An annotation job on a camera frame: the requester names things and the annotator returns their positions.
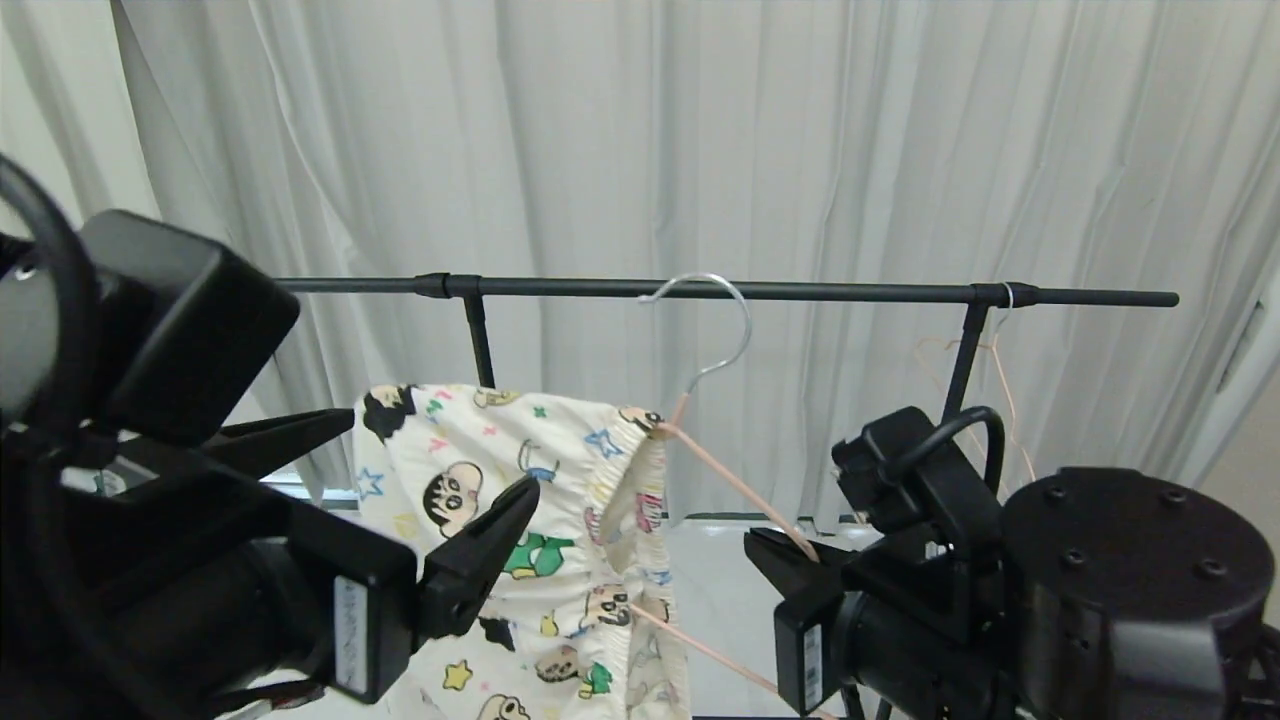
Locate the pink clothes hanger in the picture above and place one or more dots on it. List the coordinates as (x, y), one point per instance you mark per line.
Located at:
(1009, 400)
(745, 492)

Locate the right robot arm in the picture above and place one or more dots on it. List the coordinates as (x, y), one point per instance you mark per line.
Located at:
(1130, 560)

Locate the window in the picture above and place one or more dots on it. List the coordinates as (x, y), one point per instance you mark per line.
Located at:
(320, 492)

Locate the white curtain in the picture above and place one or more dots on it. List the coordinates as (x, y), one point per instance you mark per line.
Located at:
(700, 150)
(40, 100)

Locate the cream printed garment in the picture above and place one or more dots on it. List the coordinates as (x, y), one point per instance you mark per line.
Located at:
(480, 440)

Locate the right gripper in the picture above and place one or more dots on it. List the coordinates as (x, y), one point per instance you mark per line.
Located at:
(900, 660)

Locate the black clothes rack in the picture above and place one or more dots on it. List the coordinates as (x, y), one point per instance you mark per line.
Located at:
(800, 291)

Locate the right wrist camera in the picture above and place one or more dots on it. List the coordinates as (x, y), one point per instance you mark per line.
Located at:
(900, 480)

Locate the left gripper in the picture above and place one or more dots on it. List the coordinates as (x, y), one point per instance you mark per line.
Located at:
(200, 600)

